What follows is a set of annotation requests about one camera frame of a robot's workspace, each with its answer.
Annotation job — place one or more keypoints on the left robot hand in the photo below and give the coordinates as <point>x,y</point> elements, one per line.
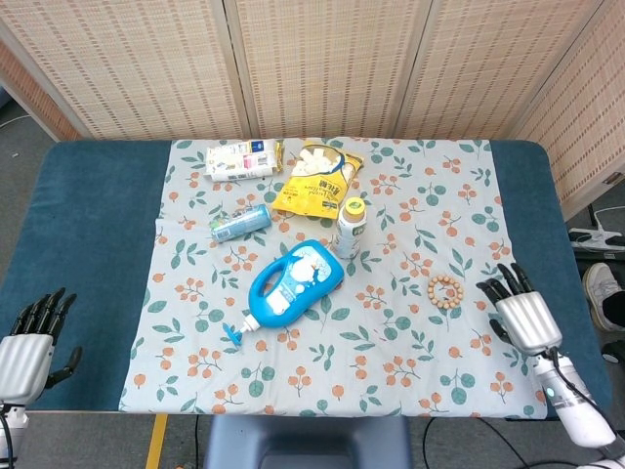
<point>22,353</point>

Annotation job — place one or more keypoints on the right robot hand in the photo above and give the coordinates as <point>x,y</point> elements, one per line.
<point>527,315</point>

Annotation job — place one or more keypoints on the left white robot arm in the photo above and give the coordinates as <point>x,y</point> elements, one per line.
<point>11,430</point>

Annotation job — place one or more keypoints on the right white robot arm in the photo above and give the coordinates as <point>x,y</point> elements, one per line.
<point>571,400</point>

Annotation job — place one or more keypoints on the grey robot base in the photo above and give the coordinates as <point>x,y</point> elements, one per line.
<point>307,442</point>

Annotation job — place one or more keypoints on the white sneaker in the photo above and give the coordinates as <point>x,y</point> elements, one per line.
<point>601,293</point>

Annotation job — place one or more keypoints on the blue table mat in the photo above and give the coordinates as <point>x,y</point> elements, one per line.
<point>88,234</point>

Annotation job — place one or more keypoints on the floral tablecloth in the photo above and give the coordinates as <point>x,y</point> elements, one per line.
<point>390,371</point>

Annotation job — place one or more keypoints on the yellow floor tape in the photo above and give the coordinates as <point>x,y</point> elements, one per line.
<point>156,441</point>

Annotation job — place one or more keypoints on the white drink bottle yellow cap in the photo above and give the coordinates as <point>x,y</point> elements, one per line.
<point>351,229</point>

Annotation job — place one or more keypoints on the blue detergent bottle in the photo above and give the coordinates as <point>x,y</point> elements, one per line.
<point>293,285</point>

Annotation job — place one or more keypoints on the yellow snack bag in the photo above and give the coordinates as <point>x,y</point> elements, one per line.
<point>317,185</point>

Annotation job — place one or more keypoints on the light blue drink can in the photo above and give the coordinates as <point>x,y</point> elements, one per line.
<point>239,224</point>

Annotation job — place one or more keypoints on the white pink snack package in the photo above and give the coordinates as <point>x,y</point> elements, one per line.
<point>241,160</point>

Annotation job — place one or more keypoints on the woven folding screen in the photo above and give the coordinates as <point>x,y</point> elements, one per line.
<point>312,63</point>

